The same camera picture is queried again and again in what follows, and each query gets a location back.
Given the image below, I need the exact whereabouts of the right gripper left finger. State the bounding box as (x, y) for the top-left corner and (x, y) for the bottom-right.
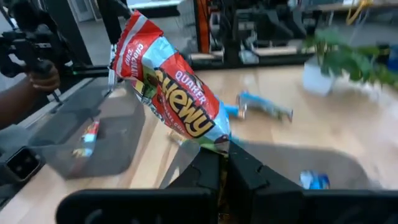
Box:
(55, 147), (223, 224)

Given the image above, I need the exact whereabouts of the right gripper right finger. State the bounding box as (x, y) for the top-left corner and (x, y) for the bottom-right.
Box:
(226, 141), (398, 224)

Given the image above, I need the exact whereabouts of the person's hand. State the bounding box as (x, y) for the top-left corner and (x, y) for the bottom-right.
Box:
(28, 65), (62, 93)

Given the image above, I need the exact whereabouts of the green plant in white pot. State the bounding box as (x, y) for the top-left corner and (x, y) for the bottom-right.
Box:
(302, 27), (398, 98)

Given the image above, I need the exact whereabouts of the black background equipment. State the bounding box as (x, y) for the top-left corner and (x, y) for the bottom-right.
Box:
(213, 0), (315, 67)

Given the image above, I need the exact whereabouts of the black metal table frame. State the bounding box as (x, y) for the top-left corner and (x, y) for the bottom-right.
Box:
(43, 0), (133, 79)

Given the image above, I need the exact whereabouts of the black teleoperation handle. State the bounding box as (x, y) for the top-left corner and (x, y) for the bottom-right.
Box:
(0, 0), (73, 79)

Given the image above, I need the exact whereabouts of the orange metal post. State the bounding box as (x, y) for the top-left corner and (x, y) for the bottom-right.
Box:
(193, 0), (213, 55)

